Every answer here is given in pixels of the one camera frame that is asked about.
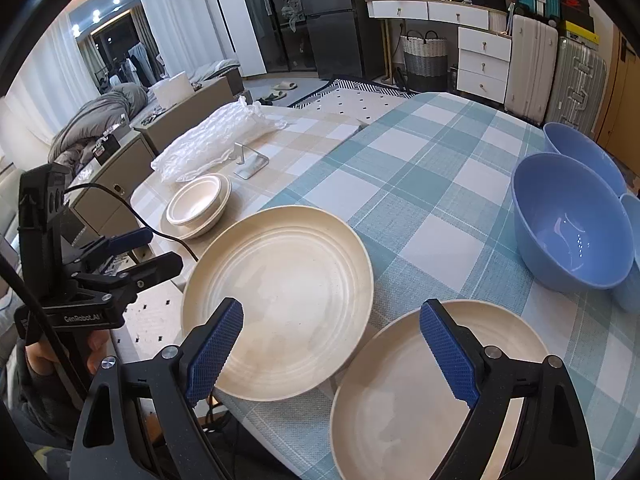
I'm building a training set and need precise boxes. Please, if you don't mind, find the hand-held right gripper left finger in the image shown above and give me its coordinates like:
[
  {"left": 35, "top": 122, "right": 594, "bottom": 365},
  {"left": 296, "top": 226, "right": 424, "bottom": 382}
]
[{"left": 70, "top": 297, "right": 246, "bottom": 480}]

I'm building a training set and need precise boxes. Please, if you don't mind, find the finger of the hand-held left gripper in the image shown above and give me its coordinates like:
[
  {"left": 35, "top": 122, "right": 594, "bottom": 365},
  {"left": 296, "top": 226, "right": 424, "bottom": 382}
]
[
  {"left": 70, "top": 227, "right": 154, "bottom": 272},
  {"left": 75, "top": 251, "right": 184, "bottom": 297}
]

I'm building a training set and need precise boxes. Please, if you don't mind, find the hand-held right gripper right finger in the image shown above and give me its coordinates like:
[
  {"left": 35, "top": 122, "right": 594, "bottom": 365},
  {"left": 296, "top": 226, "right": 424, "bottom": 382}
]
[{"left": 419, "top": 299, "right": 596, "bottom": 480}]

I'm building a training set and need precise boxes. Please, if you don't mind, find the large cream ridged plate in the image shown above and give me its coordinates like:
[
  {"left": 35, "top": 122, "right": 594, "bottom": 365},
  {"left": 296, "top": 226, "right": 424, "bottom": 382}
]
[{"left": 181, "top": 206, "right": 375, "bottom": 402}]

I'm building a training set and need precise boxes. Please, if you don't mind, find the large blue bowl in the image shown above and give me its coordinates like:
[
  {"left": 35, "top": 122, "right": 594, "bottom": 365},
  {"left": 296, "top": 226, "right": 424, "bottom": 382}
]
[{"left": 511, "top": 152, "right": 635, "bottom": 292}]

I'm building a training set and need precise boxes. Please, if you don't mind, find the person's left forearm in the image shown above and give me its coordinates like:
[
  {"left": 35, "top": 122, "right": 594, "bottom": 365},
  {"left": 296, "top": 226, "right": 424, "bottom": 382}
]
[{"left": 7, "top": 345, "right": 88, "bottom": 453}]

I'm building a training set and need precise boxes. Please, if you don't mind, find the stack of small cream bowls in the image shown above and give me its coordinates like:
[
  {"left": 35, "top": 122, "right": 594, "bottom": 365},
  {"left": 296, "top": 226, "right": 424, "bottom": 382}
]
[{"left": 161, "top": 176, "right": 234, "bottom": 240}]

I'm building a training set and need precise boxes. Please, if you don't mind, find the person's left hand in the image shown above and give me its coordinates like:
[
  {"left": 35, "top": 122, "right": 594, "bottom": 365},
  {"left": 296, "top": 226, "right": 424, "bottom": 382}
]
[{"left": 25, "top": 330, "right": 113, "bottom": 378}]

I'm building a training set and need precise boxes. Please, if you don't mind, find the beige side cabinet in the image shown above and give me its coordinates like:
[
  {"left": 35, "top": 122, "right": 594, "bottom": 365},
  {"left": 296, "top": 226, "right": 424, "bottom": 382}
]
[{"left": 65, "top": 135, "right": 156, "bottom": 221}]

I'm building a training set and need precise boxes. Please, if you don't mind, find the small cream bowl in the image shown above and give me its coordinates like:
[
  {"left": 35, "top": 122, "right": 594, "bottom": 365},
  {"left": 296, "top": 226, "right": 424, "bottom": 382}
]
[{"left": 166, "top": 175, "right": 224, "bottom": 226}]

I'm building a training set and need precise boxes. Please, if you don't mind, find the grey blanket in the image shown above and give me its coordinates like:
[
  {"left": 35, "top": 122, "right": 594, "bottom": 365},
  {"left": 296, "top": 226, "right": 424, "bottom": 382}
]
[{"left": 47, "top": 82, "right": 151, "bottom": 161}]

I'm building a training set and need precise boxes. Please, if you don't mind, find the clear bubble wrap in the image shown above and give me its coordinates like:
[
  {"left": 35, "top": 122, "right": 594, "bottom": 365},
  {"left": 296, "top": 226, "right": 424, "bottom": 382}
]
[{"left": 150, "top": 95, "right": 288, "bottom": 183}]

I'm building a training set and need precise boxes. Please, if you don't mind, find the metal phone stand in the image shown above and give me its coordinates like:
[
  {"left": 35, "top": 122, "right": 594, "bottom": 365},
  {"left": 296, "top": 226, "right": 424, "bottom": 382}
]
[{"left": 234, "top": 142, "right": 269, "bottom": 180}]

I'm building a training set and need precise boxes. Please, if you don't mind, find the white box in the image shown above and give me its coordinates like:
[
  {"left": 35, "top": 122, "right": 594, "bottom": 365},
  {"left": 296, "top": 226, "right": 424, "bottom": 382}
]
[{"left": 150, "top": 72, "right": 196, "bottom": 106}]

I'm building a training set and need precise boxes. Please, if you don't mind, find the beige sofa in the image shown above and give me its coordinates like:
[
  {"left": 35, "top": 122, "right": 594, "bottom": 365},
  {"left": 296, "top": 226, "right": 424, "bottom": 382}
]
[{"left": 130, "top": 60, "right": 246, "bottom": 153}]

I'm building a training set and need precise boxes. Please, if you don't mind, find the teal plaid tablecloth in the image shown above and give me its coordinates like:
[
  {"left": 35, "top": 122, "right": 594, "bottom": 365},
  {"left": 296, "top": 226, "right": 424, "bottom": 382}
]
[{"left": 210, "top": 91, "right": 640, "bottom": 480}]

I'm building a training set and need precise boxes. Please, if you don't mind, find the beige plaid tablecloth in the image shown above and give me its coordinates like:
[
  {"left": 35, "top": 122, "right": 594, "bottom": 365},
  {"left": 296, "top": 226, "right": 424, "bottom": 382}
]
[{"left": 131, "top": 102, "right": 366, "bottom": 261}]

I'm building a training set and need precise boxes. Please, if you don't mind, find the white curtain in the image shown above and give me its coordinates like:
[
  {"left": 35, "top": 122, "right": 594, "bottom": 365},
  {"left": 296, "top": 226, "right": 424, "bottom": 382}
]
[{"left": 132, "top": 0, "right": 236, "bottom": 78}]

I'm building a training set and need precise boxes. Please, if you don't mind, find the dark glass cabinet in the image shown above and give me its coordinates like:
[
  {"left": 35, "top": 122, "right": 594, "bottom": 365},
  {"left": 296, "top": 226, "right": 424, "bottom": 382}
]
[{"left": 234, "top": 0, "right": 318, "bottom": 75}]

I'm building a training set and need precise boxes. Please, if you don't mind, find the silver suitcase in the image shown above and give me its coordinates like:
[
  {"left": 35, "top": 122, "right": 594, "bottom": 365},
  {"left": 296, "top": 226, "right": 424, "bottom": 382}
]
[{"left": 547, "top": 35, "right": 608, "bottom": 143}]

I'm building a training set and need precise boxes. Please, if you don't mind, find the black fridge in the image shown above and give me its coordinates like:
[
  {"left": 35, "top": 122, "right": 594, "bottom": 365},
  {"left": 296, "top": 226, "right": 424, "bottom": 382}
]
[{"left": 292, "top": 0, "right": 371, "bottom": 81}]

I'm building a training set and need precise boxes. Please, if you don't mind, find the woven laundry basket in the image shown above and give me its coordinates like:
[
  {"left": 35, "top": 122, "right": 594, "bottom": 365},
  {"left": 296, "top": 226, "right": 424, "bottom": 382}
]
[{"left": 402, "top": 30, "right": 447, "bottom": 92}]

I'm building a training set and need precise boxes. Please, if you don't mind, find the white suitcase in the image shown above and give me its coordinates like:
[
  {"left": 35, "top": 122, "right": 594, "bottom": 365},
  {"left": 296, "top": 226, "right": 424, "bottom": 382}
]
[{"left": 504, "top": 12, "right": 559, "bottom": 126}]

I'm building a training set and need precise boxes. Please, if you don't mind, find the wooden door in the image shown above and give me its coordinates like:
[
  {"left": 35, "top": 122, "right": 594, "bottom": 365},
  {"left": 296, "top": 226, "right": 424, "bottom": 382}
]
[{"left": 595, "top": 30, "right": 640, "bottom": 171}]

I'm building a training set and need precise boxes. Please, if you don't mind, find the white vanity dresser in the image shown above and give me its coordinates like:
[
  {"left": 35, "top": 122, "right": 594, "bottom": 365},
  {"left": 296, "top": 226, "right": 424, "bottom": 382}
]
[{"left": 365, "top": 0, "right": 513, "bottom": 103}]

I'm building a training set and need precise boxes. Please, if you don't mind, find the yellow and black box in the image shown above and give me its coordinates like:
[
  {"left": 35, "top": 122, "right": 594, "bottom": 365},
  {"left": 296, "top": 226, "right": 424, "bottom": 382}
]
[{"left": 565, "top": 20, "right": 601, "bottom": 47}]

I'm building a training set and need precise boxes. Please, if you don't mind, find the black cable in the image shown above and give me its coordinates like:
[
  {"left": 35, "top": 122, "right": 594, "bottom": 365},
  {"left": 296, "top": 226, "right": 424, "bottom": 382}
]
[{"left": 64, "top": 183, "right": 200, "bottom": 262}]

